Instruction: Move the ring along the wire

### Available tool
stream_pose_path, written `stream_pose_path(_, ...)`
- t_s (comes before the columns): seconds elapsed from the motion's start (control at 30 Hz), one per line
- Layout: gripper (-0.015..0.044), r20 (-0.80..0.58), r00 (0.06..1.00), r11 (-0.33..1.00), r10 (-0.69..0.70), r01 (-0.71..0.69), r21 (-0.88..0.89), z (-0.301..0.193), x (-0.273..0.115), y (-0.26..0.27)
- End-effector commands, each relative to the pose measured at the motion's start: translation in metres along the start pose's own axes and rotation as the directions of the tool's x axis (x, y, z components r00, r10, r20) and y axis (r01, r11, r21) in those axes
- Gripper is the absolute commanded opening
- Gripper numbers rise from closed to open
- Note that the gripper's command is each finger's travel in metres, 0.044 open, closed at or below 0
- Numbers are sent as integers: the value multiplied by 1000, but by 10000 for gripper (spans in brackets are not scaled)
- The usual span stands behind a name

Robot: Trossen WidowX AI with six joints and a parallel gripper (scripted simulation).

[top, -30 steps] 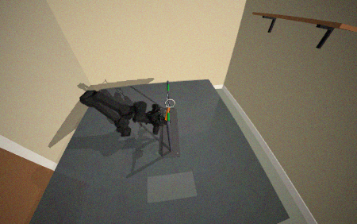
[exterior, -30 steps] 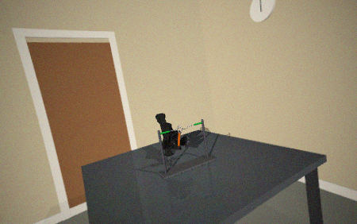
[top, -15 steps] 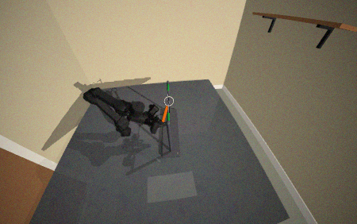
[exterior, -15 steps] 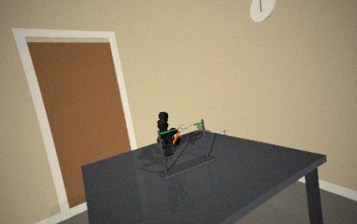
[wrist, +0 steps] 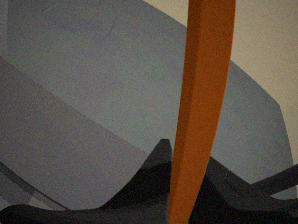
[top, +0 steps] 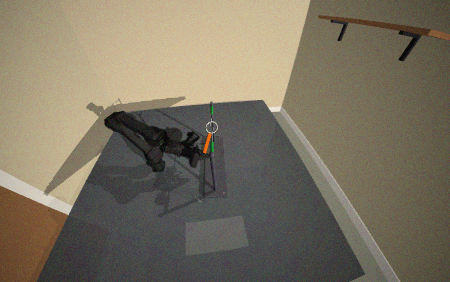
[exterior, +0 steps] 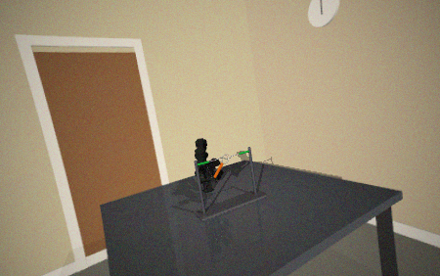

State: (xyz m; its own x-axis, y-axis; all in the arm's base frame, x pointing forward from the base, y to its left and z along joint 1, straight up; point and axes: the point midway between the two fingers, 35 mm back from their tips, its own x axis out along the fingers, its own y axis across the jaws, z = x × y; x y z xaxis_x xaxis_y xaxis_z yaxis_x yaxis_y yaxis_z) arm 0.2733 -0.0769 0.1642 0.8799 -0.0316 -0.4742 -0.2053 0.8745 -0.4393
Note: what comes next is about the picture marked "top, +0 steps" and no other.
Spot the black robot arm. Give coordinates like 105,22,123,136
104,111,200,172

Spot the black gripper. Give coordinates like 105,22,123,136
175,141,210,168

